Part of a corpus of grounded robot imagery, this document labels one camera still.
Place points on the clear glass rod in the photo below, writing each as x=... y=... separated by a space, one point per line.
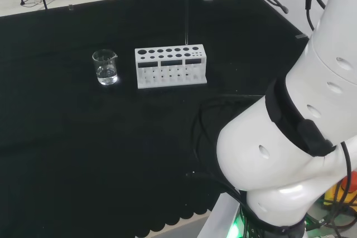
x=187 y=20

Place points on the white test tube rack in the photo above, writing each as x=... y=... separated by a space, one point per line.
x=167 y=57

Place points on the clear glass beaker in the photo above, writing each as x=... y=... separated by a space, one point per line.
x=106 y=76

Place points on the black bench cloth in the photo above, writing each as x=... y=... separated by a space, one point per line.
x=83 y=137

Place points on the pale base board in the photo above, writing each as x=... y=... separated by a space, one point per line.
x=220 y=215

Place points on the yellow stop button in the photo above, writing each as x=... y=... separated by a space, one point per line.
x=334 y=193

